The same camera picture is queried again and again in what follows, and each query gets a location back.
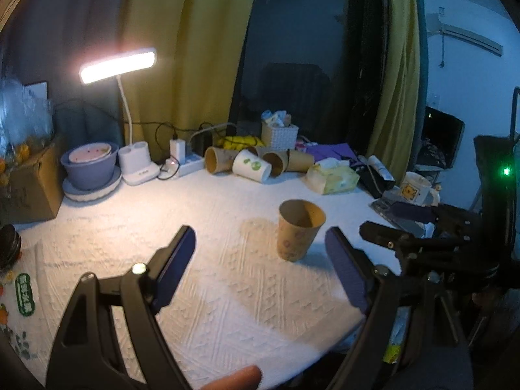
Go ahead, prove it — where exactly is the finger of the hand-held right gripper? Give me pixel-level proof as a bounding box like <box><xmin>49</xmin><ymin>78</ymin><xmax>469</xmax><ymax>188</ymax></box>
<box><xmin>390</xmin><ymin>201</ymin><xmax>482</xmax><ymax>228</ymax></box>
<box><xmin>359</xmin><ymin>221</ymin><xmax>474</xmax><ymax>258</ymax></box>

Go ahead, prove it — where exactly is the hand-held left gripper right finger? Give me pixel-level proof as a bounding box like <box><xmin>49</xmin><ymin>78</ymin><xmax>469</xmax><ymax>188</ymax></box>
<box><xmin>324</xmin><ymin>227</ymin><xmax>474</xmax><ymax>390</ymax></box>

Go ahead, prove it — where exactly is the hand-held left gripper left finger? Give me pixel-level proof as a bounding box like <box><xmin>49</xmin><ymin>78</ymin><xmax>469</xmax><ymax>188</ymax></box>
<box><xmin>45</xmin><ymin>225</ymin><xmax>197</xmax><ymax>390</ymax></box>

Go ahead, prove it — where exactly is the brown printed paper cup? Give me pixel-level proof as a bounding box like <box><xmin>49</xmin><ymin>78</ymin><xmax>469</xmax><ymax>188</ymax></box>
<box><xmin>277</xmin><ymin>199</ymin><xmax>327</xmax><ymax>262</ymax></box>

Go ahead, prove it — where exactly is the white green-print paper cup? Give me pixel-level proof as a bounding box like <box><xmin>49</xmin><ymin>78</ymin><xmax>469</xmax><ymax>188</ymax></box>
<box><xmin>232</xmin><ymin>149</ymin><xmax>272</xmax><ymax>183</ymax></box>

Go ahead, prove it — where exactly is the person's left hand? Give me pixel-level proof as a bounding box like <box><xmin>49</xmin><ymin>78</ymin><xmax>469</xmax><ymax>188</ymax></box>
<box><xmin>194</xmin><ymin>365</ymin><xmax>262</xmax><ymax>390</ymax></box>

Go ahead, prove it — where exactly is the white mug yellow print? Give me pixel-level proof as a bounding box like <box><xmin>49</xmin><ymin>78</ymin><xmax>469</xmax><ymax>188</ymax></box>
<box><xmin>400</xmin><ymin>171</ymin><xmax>434</xmax><ymax>206</ymax></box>

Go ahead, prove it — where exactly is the white tube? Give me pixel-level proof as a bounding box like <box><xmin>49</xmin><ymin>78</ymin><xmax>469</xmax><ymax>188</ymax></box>
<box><xmin>367</xmin><ymin>155</ymin><xmax>396</xmax><ymax>182</ymax></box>

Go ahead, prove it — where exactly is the white textured tablecloth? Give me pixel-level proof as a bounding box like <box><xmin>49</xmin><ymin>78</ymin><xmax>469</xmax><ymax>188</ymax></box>
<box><xmin>16</xmin><ymin>162</ymin><xmax>401</xmax><ymax>390</ymax></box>

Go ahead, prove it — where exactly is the yellow tissue pack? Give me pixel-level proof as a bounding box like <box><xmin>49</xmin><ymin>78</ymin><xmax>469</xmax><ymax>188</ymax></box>
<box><xmin>305</xmin><ymin>158</ymin><xmax>360</xmax><ymax>195</ymax></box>

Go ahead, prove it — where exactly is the white power strip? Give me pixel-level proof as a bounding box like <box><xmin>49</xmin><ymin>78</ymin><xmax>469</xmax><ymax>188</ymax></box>
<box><xmin>162</xmin><ymin>154</ymin><xmax>205</xmax><ymax>178</ymax></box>

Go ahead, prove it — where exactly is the purple cloth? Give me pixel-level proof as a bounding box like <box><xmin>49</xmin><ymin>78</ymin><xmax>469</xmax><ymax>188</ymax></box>
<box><xmin>304</xmin><ymin>142</ymin><xmax>363</xmax><ymax>168</ymax></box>

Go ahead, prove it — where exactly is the blue plate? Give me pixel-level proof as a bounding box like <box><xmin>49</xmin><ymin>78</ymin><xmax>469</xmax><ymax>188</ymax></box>
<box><xmin>62</xmin><ymin>166</ymin><xmax>123</xmax><ymax>203</ymax></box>

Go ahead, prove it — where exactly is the white charger plug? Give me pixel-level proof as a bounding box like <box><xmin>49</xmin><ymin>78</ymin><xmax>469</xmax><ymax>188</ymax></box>
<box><xmin>169</xmin><ymin>138</ymin><xmax>187</xmax><ymax>163</ymax></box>

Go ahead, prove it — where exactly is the black power adapter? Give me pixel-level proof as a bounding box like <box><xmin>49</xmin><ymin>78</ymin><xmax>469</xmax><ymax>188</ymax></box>
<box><xmin>191</xmin><ymin>132</ymin><xmax>214</xmax><ymax>157</ymax></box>

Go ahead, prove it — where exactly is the blue bowl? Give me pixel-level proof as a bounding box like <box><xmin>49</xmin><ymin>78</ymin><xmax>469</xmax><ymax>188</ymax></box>
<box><xmin>60</xmin><ymin>142</ymin><xmax>120</xmax><ymax>191</ymax></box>

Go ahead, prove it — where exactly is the yellow cloth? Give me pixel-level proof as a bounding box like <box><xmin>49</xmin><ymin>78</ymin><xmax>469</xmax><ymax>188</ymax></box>
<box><xmin>218</xmin><ymin>135</ymin><xmax>266</xmax><ymax>150</ymax></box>

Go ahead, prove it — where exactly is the pink-rimmed bowl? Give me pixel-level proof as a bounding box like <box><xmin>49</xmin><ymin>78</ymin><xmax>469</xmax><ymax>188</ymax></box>
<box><xmin>68</xmin><ymin>143</ymin><xmax>113</xmax><ymax>165</ymax></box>

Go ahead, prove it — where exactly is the white woven basket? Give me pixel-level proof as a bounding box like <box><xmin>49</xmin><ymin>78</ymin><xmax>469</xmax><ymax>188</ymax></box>
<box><xmin>261</xmin><ymin>122</ymin><xmax>300</xmax><ymax>151</ymax></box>

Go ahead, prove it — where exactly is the yellow curtain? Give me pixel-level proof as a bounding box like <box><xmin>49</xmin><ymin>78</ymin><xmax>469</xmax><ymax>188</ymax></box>
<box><xmin>125</xmin><ymin>0</ymin><xmax>261</xmax><ymax>162</ymax></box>
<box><xmin>367</xmin><ymin>0</ymin><xmax>422</xmax><ymax>172</ymax></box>

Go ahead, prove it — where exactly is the cardboard box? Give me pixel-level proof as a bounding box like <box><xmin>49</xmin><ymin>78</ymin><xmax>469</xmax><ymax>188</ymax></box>
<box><xmin>0</xmin><ymin>137</ymin><xmax>66</xmax><ymax>225</ymax></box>

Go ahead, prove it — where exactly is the printed bag green label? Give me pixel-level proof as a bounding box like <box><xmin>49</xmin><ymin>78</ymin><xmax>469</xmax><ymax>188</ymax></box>
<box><xmin>0</xmin><ymin>248</ymin><xmax>45</xmax><ymax>374</ymax></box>

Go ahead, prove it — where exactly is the black round object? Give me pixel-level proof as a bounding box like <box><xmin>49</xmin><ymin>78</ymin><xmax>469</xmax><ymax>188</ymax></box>
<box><xmin>0</xmin><ymin>224</ymin><xmax>22</xmax><ymax>269</ymax></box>

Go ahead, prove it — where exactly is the white air conditioner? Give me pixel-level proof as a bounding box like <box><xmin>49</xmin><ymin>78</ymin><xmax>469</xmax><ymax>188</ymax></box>
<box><xmin>426</xmin><ymin>13</ymin><xmax>505</xmax><ymax>56</ymax></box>

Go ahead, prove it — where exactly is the white desk lamp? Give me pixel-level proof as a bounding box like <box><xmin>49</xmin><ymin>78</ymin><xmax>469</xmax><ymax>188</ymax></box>
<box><xmin>79</xmin><ymin>47</ymin><xmax>162</xmax><ymax>186</ymax></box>

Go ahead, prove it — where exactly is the clear plastic bag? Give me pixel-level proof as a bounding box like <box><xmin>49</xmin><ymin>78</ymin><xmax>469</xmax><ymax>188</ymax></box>
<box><xmin>0</xmin><ymin>76</ymin><xmax>56</xmax><ymax>159</ymax></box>

